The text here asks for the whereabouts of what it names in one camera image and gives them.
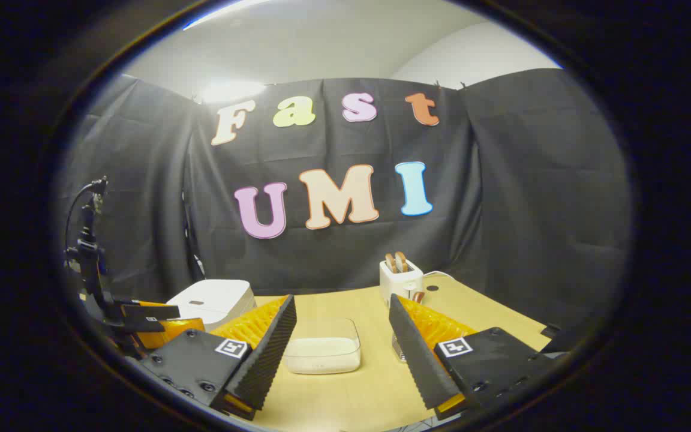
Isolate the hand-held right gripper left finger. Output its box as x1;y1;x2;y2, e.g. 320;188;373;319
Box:
140;294;298;421

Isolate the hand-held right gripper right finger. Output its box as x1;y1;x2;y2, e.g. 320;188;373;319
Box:
389;293;557;421

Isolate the white rice cooker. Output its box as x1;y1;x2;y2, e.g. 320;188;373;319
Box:
167;280;256;332

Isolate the white uncooked rice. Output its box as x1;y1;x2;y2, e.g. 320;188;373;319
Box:
286;337;360;374

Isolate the clear plastic container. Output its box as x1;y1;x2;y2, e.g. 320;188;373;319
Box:
284;318;362;375

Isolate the white toaster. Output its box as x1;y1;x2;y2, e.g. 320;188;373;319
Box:
380;259;424;308

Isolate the black backdrop cloth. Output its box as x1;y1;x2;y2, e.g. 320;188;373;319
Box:
58;69;631;337

